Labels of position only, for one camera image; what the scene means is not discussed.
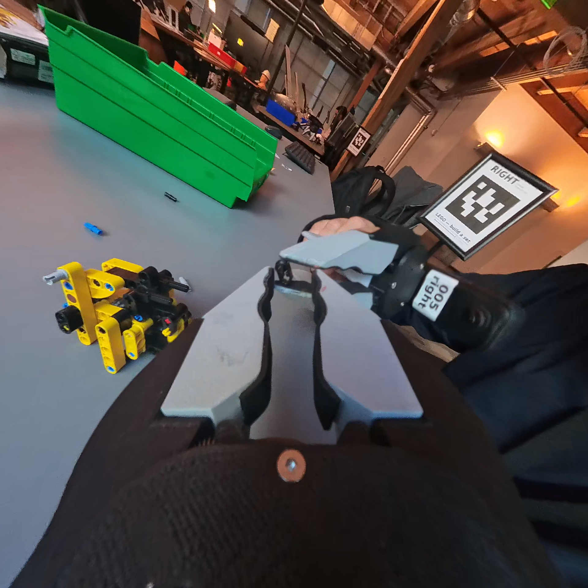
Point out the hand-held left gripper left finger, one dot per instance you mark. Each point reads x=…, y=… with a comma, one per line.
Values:
x=216, y=358

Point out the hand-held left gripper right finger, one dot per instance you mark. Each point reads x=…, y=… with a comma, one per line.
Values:
x=363, y=363

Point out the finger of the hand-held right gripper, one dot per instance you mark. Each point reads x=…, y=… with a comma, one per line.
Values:
x=365, y=289
x=340, y=250

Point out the small black lego connector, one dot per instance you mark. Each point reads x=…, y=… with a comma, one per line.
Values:
x=283, y=271

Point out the yellow black lego model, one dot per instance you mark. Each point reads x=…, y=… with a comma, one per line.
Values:
x=108, y=312

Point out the green plastic bin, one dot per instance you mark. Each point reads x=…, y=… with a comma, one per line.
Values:
x=147, y=119

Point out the person's right forearm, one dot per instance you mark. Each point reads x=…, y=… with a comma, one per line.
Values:
x=546, y=321

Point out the blue lego pin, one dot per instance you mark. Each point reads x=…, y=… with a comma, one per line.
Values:
x=93, y=228

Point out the person's right hand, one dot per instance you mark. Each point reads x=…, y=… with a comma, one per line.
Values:
x=342, y=226

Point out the black backpack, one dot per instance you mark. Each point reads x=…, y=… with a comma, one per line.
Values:
x=360, y=190

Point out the black keyboard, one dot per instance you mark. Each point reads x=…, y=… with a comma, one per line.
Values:
x=301, y=157

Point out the small tag sign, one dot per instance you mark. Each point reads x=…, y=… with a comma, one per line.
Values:
x=358, y=141

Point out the small blue storage bin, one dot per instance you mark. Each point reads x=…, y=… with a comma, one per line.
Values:
x=280, y=112

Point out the person's legs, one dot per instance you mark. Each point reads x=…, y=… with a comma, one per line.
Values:
x=551, y=487

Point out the red storage bin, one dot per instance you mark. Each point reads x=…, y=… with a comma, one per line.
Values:
x=221, y=54

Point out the black monitor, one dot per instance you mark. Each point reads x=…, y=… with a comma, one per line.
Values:
x=110, y=18

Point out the yellow black cardboard box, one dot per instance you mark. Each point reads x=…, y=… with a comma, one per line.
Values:
x=23, y=62

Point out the wall lamp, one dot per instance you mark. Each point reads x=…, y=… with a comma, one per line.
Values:
x=491, y=140

